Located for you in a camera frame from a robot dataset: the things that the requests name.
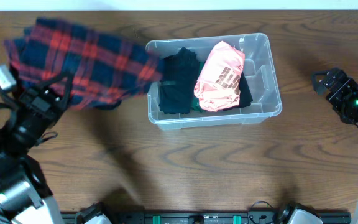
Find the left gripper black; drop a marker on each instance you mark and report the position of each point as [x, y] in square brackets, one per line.
[32, 107]

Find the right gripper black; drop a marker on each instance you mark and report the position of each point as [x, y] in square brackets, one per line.
[350, 86]

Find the red navy plaid shirt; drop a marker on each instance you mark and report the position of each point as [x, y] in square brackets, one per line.
[107, 69]

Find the black garment with tape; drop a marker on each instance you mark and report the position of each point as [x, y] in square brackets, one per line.
[245, 97]

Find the pink printed shirt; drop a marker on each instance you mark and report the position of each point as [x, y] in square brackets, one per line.
[217, 86]

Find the navy garment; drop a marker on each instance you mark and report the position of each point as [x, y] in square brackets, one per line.
[179, 78]

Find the clear plastic storage bin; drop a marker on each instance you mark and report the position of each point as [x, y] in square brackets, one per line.
[259, 72]

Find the dark green garment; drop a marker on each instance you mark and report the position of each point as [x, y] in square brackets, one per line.
[195, 101]

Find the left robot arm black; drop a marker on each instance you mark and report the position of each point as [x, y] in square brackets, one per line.
[24, 193]

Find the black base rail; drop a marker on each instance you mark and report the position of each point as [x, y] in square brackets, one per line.
[260, 212]

